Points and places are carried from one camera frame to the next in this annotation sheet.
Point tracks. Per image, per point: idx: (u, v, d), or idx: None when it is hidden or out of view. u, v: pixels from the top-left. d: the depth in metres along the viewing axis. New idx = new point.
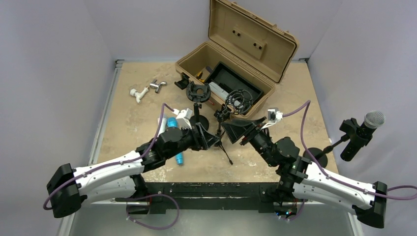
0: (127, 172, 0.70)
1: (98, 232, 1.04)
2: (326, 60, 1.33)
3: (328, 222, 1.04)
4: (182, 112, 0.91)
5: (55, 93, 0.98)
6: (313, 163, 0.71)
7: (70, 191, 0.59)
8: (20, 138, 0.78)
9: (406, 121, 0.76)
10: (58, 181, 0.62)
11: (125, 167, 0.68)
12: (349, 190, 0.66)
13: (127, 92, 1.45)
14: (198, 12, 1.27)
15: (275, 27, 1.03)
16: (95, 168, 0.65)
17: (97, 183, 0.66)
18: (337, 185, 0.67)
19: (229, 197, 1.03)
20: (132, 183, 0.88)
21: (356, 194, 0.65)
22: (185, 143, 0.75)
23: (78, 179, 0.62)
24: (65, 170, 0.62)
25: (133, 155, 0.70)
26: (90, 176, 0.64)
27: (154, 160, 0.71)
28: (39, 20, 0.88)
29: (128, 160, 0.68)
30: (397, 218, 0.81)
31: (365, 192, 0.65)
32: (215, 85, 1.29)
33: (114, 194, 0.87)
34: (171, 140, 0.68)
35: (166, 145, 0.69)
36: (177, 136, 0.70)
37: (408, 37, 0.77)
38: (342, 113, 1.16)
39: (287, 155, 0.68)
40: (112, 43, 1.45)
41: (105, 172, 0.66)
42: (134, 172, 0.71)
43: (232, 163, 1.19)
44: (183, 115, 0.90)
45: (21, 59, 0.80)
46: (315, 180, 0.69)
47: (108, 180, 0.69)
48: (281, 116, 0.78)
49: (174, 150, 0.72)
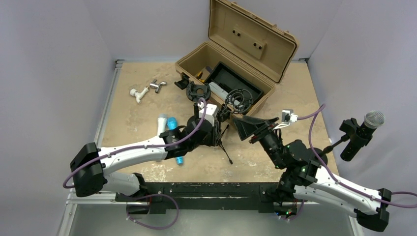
0: (150, 157, 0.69)
1: (98, 231, 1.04)
2: (326, 60, 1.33)
3: (328, 222, 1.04)
4: (210, 108, 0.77)
5: (55, 92, 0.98)
6: (323, 167, 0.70)
7: (93, 170, 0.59)
8: (20, 138, 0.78)
9: (406, 121, 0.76)
10: (82, 159, 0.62)
11: (150, 152, 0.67)
12: (357, 195, 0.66)
13: (127, 92, 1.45)
14: (198, 12, 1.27)
15: (275, 27, 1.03)
16: (121, 149, 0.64)
17: (119, 165, 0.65)
18: (346, 191, 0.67)
19: (229, 197, 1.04)
20: (136, 181, 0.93)
21: (363, 200, 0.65)
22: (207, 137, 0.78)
23: (103, 159, 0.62)
24: (90, 149, 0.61)
25: (157, 140, 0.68)
26: (114, 157, 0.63)
27: (178, 147, 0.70)
28: (40, 20, 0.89)
29: (153, 144, 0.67)
30: (397, 219, 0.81)
31: (371, 199, 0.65)
32: (215, 84, 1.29)
33: (121, 190, 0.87)
34: (203, 130, 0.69)
35: (195, 134, 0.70)
36: (209, 127, 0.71)
37: (407, 37, 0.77)
38: (342, 113, 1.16)
39: (300, 159, 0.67)
40: (111, 43, 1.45)
41: (130, 154, 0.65)
42: (157, 157, 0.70)
43: (231, 163, 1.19)
44: (208, 112, 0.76)
45: (21, 59, 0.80)
46: (324, 184, 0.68)
47: (130, 163, 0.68)
48: (295, 118, 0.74)
49: (199, 141, 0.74)
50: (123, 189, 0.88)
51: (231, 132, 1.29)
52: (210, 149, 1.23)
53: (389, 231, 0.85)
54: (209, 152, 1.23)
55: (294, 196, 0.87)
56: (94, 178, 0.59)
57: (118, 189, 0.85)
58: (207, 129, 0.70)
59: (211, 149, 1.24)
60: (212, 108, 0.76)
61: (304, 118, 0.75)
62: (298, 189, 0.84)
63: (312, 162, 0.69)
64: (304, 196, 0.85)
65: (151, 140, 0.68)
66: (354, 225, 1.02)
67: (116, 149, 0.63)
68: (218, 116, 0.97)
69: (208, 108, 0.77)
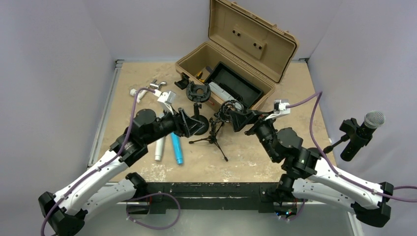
0: (113, 174, 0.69)
1: (98, 232, 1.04)
2: (326, 60, 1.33)
3: (328, 223, 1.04)
4: (164, 96, 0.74)
5: (55, 93, 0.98)
6: (322, 159, 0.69)
7: (57, 217, 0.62)
8: (20, 139, 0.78)
9: (406, 121, 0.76)
10: (45, 210, 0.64)
11: (104, 172, 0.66)
12: (358, 189, 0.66)
13: (127, 92, 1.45)
14: (198, 12, 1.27)
15: (275, 27, 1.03)
16: (71, 188, 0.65)
17: (84, 198, 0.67)
18: (346, 184, 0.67)
19: (229, 197, 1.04)
20: (129, 184, 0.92)
21: (364, 194, 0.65)
22: (164, 128, 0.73)
23: (61, 203, 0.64)
24: (45, 199, 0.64)
25: (107, 157, 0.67)
26: (72, 195, 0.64)
27: (134, 149, 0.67)
28: (40, 21, 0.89)
29: (104, 164, 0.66)
30: (396, 219, 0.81)
31: (373, 193, 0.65)
32: (215, 84, 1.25)
33: (115, 200, 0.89)
34: (145, 123, 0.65)
35: (142, 130, 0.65)
36: (151, 118, 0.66)
37: (407, 38, 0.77)
38: (342, 113, 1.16)
39: (289, 146, 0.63)
40: (111, 43, 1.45)
41: (85, 186, 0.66)
42: (120, 170, 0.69)
43: (227, 160, 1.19)
44: (162, 101, 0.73)
45: (21, 59, 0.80)
46: (324, 177, 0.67)
47: (96, 189, 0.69)
48: (285, 106, 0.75)
49: (151, 134, 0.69)
50: (117, 199, 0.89)
51: (226, 130, 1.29)
52: (210, 149, 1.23)
53: (388, 231, 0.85)
54: (209, 152, 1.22)
55: (295, 196, 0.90)
56: (63, 222, 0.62)
57: (109, 203, 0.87)
58: (149, 121, 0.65)
59: (211, 149, 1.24)
60: (165, 96, 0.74)
61: (295, 105, 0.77)
62: (297, 186, 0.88)
63: (312, 154, 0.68)
64: (302, 194, 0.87)
65: (95, 165, 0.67)
66: (354, 225, 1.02)
67: (67, 191, 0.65)
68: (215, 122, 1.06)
69: (162, 97, 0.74)
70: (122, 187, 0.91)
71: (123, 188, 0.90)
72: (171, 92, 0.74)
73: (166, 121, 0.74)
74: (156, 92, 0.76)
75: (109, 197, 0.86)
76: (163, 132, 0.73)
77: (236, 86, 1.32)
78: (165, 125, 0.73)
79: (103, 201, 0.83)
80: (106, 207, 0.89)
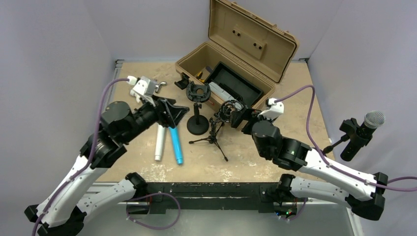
0: (91, 179, 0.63)
1: (98, 232, 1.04)
2: (326, 60, 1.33)
3: (328, 224, 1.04)
4: (141, 85, 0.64)
5: (55, 93, 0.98)
6: (313, 150, 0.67)
7: (43, 232, 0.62)
8: (20, 139, 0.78)
9: (406, 121, 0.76)
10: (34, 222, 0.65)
11: (78, 181, 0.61)
12: (349, 179, 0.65)
13: (127, 92, 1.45)
14: (198, 12, 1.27)
15: (275, 27, 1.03)
16: (48, 202, 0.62)
17: (67, 207, 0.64)
18: (337, 174, 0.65)
19: (229, 197, 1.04)
20: (129, 185, 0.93)
21: (356, 185, 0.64)
22: (145, 120, 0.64)
23: (43, 218, 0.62)
24: (29, 215, 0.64)
25: (79, 163, 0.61)
26: (51, 209, 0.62)
27: (109, 149, 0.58)
28: (40, 21, 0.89)
29: (75, 173, 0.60)
30: (396, 219, 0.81)
31: (366, 183, 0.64)
32: (215, 84, 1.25)
33: (115, 201, 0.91)
34: (115, 120, 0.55)
35: (114, 127, 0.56)
36: (122, 112, 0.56)
37: (407, 38, 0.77)
38: (342, 113, 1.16)
39: (263, 135, 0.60)
40: (111, 43, 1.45)
41: (63, 196, 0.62)
42: (98, 173, 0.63)
43: (227, 160, 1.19)
44: (140, 92, 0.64)
45: (21, 60, 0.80)
46: (315, 168, 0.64)
47: (78, 196, 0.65)
48: (275, 103, 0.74)
49: (128, 130, 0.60)
50: (118, 199, 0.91)
51: (226, 130, 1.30)
52: (210, 149, 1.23)
53: (388, 231, 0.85)
54: (209, 152, 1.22)
55: (293, 194, 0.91)
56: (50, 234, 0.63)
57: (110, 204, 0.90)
58: (122, 116, 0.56)
59: (211, 149, 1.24)
60: (143, 85, 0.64)
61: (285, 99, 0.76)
62: (294, 184, 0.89)
63: (302, 144, 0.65)
64: (300, 192, 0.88)
65: (68, 175, 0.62)
66: (354, 225, 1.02)
67: (45, 206, 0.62)
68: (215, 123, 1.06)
69: (139, 86, 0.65)
70: (122, 188, 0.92)
71: (122, 188, 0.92)
72: (149, 80, 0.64)
73: (146, 111, 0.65)
74: (130, 80, 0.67)
75: (109, 198, 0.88)
76: (144, 124, 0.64)
77: (236, 86, 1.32)
78: (145, 116, 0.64)
79: (103, 202, 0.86)
80: (106, 208, 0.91)
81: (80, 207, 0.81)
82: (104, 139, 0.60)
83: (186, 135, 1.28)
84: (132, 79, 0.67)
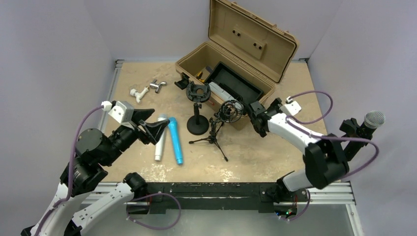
0: (75, 201, 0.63)
1: (97, 232, 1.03)
2: (326, 60, 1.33)
3: (328, 223, 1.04)
4: (118, 113, 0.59)
5: (54, 93, 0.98)
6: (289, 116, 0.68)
7: None
8: (20, 139, 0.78)
9: (405, 121, 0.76)
10: None
11: (62, 207, 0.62)
12: (297, 132, 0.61)
13: (127, 92, 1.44)
14: (198, 12, 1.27)
15: (275, 27, 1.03)
16: (38, 227, 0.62)
17: (57, 229, 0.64)
18: (291, 128, 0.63)
19: (229, 197, 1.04)
20: (126, 190, 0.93)
21: (300, 136, 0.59)
22: (124, 141, 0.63)
23: None
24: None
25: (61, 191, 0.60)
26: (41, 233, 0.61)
27: (87, 176, 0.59)
28: (40, 22, 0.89)
29: (58, 200, 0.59)
30: (394, 218, 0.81)
31: (309, 135, 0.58)
32: (215, 84, 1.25)
33: (114, 206, 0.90)
34: (88, 149, 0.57)
35: (89, 155, 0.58)
36: (95, 142, 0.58)
37: (408, 38, 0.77)
38: (342, 113, 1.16)
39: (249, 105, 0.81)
40: (111, 43, 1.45)
41: (51, 221, 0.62)
42: (83, 194, 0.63)
43: (227, 160, 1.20)
44: (118, 120, 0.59)
45: (20, 60, 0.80)
46: (275, 121, 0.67)
47: (67, 217, 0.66)
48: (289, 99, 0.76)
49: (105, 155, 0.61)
50: (115, 205, 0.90)
51: (226, 130, 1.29)
52: (210, 149, 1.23)
53: (387, 230, 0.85)
54: (209, 152, 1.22)
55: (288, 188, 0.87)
56: None
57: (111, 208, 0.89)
58: (95, 144, 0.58)
59: (211, 149, 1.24)
60: (120, 113, 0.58)
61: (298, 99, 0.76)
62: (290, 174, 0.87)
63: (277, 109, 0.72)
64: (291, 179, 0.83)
65: (51, 202, 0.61)
66: (354, 226, 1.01)
67: (36, 231, 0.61)
68: (214, 123, 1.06)
69: (116, 114, 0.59)
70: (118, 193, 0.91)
71: (119, 194, 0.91)
72: (126, 108, 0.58)
73: (125, 132, 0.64)
74: (104, 107, 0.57)
75: (107, 205, 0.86)
76: (124, 145, 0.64)
77: (236, 86, 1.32)
78: (123, 137, 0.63)
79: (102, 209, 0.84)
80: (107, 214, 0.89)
81: (75, 221, 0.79)
82: (82, 165, 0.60)
83: (186, 135, 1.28)
84: (106, 105, 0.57)
